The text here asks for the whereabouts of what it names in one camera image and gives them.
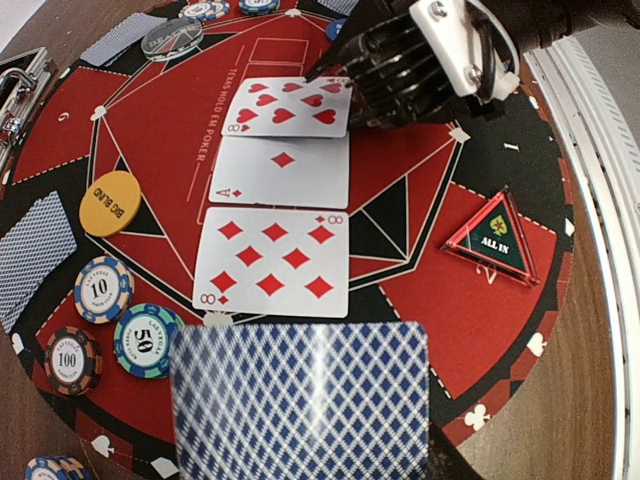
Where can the teal chip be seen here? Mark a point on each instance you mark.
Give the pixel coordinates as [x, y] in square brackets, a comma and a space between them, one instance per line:
[142, 337]

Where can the blue small blind button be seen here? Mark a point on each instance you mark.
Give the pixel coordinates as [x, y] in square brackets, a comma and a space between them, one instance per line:
[333, 29]

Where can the ace of diamonds card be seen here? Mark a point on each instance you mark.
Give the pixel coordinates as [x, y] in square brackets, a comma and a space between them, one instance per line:
[296, 172]

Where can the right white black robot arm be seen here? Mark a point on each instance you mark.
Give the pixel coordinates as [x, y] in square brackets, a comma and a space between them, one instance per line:
[538, 24]

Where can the light blue 10 chip stack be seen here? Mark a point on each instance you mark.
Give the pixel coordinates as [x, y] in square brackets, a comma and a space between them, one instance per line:
[63, 467]

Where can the yellow big blind button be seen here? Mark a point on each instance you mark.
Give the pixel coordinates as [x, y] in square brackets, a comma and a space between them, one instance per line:
[110, 204]

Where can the round red black poker mat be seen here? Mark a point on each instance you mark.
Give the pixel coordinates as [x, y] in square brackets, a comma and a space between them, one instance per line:
[409, 190]

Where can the aluminium front rail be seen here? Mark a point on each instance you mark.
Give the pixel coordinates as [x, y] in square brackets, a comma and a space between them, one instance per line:
[605, 158]

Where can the clear dealer button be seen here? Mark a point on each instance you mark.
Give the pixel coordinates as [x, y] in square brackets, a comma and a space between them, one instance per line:
[172, 39]

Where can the eight of hearts card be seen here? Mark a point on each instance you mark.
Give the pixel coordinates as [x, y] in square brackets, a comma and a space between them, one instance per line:
[289, 107]

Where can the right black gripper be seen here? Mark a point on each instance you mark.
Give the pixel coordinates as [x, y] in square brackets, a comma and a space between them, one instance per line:
[396, 77]

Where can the blue checkered card deck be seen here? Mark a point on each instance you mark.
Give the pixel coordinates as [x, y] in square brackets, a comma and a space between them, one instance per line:
[301, 401]

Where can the card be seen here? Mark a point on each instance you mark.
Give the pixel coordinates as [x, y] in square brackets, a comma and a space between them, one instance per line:
[343, 7]
[33, 248]
[121, 37]

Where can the chip on seat five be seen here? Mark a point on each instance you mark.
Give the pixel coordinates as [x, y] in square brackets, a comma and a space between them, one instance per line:
[103, 290]

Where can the aluminium poker case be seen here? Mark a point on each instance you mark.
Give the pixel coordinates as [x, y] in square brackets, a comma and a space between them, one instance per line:
[24, 78]

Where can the red chip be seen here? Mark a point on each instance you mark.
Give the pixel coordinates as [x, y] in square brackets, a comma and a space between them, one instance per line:
[73, 361]

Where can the eight of diamonds card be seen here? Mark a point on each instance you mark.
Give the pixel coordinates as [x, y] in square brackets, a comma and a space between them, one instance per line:
[273, 261]

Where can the black triangle marker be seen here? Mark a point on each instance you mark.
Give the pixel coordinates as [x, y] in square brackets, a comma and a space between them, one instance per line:
[494, 238]

